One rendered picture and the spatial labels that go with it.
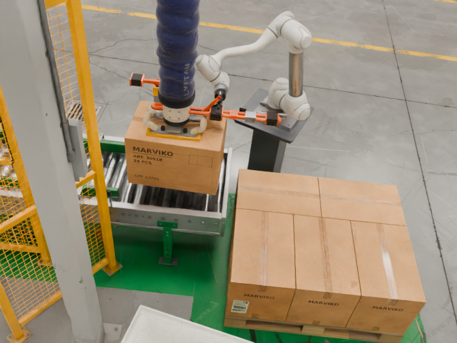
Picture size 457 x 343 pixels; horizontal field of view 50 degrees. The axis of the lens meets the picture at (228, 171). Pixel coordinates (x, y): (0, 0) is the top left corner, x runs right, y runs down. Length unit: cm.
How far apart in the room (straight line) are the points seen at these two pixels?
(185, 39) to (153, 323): 145
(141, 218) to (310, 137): 220
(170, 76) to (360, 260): 166
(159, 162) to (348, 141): 240
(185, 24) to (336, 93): 324
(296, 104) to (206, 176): 88
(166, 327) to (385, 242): 172
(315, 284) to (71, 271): 144
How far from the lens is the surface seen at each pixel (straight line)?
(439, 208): 468
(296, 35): 320
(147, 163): 316
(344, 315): 333
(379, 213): 361
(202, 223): 329
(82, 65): 249
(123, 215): 336
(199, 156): 303
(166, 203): 336
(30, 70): 176
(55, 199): 218
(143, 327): 231
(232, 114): 303
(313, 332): 351
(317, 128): 505
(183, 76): 282
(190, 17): 265
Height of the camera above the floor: 306
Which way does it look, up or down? 44 degrees down
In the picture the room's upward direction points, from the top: 7 degrees clockwise
